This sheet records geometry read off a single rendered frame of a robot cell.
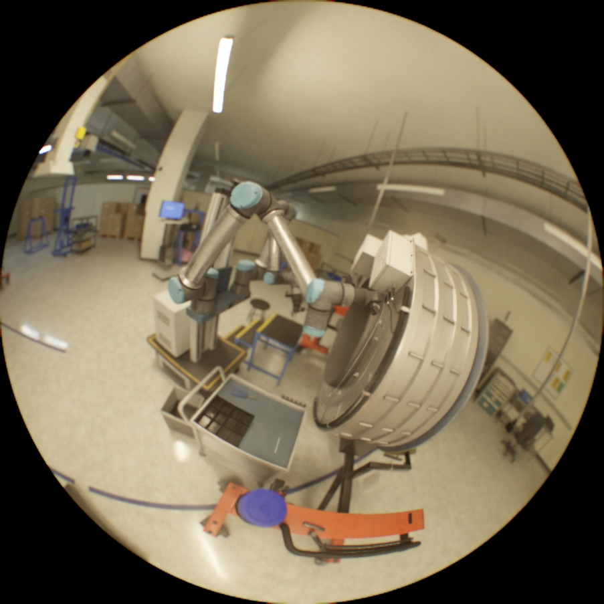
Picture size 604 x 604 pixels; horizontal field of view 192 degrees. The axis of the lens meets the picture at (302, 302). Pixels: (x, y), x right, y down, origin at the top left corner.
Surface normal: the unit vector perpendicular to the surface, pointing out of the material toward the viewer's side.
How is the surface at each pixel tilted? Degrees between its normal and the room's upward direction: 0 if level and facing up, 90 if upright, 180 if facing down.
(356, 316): 85
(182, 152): 90
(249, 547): 0
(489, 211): 90
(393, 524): 0
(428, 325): 59
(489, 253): 90
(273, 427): 0
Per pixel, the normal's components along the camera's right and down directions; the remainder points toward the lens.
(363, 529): 0.33, -0.88
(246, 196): -0.17, 0.19
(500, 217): -0.85, -0.12
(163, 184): 0.41, 0.47
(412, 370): -0.10, -0.01
